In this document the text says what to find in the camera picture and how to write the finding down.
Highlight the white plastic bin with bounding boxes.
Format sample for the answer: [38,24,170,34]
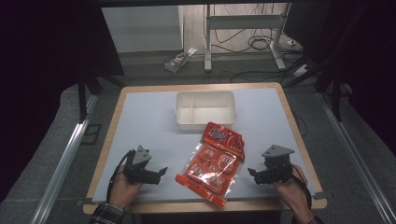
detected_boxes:
[174,90,238,132]

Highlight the red snack bag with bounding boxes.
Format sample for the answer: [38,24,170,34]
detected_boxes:
[174,121,247,208]

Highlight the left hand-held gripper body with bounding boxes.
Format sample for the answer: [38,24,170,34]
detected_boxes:
[123,145,162,186]

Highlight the left hand-held gripper cable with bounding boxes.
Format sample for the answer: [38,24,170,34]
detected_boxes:
[106,149,136,203]

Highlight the small cardboard box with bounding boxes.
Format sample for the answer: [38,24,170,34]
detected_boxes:
[163,47,198,74]

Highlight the person's left hand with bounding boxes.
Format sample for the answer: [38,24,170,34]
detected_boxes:
[108,163,143,210]

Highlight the white metal desk frame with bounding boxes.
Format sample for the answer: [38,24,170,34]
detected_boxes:
[203,3,292,73]

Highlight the wooden table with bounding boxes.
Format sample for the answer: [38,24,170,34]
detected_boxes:
[82,81,328,216]

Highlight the right hand-held gripper cable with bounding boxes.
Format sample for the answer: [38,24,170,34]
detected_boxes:
[289,163,313,210]

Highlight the person's right hand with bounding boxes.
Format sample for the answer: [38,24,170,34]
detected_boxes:
[272,163,312,218]

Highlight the hand-held gripper cable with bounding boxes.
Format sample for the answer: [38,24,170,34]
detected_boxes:
[289,163,313,210]
[106,149,136,203]

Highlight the white panel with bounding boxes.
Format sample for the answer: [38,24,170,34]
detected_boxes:
[101,5,184,53]

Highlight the black floor cables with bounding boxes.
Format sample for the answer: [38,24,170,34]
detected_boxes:
[211,3,312,85]

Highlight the black stand leg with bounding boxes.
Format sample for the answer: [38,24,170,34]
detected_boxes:
[77,72,126,123]
[281,59,344,123]

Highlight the white power strip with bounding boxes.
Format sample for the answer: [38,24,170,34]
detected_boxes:
[292,63,310,77]

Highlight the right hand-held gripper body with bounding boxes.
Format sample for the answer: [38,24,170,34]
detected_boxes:
[255,144,296,186]

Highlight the white table mat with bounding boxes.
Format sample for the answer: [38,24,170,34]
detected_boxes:
[92,87,316,203]

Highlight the aluminium rail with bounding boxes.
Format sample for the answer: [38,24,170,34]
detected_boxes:
[317,92,396,224]
[30,92,98,224]

